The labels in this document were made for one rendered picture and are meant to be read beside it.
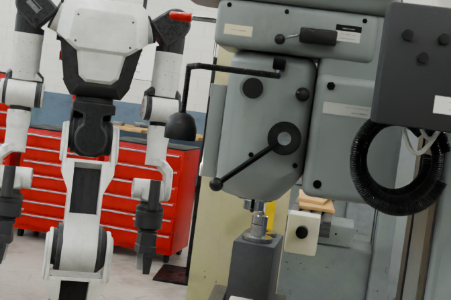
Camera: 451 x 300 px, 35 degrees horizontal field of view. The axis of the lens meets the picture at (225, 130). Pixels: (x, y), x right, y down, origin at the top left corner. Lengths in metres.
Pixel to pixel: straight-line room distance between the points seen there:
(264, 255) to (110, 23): 0.82
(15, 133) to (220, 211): 1.38
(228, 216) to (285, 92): 1.92
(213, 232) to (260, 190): 1.87
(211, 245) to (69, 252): 1.34
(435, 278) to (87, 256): 1.08
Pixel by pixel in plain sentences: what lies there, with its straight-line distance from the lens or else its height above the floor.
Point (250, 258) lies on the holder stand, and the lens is 2.08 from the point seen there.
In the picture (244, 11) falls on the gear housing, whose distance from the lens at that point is 1.52.
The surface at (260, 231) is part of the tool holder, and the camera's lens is 2.10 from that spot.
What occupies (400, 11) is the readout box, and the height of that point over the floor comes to 1.71.
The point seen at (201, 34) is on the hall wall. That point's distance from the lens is 10.76.
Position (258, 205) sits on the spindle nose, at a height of 1.29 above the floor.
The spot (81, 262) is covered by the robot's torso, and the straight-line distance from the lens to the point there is 2.21.
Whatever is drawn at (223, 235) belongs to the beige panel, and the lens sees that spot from 3.42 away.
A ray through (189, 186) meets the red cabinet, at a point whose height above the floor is 0.66.
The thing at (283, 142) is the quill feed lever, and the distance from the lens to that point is 1.49.
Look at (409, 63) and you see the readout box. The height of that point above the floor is 1.62.
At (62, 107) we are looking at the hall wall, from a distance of 11.19.
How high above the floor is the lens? 1.53
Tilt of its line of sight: 3 degrees down
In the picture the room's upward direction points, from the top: 8 degrees clockwise
